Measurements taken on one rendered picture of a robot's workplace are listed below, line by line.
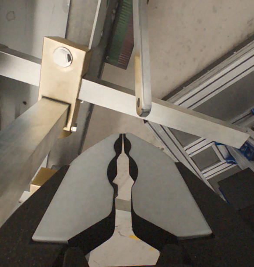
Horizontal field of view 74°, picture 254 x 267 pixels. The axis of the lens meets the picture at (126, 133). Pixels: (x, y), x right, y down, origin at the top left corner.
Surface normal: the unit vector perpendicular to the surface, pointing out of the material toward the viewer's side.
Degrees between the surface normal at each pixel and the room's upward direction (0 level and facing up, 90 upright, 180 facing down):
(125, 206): 90
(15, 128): 90
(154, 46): 0
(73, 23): 0
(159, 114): 0
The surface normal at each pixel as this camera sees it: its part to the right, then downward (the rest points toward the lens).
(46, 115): 0.33, -0.82
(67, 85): 0.02, 0.50
